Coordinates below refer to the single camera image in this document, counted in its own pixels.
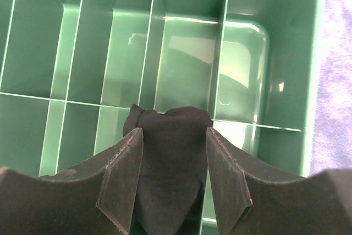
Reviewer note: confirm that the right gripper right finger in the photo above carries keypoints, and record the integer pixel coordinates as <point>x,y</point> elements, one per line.
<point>253,197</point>

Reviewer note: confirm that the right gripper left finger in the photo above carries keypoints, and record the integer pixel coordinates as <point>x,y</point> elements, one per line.
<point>93,197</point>

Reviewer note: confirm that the folded grey-blue towel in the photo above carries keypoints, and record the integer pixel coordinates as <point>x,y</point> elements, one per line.
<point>332,134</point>

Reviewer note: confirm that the green divided organizer tray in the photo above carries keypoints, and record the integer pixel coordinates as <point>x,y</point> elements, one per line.
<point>72,69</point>

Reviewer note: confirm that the black underwear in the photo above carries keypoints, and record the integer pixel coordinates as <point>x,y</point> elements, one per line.
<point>173,170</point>

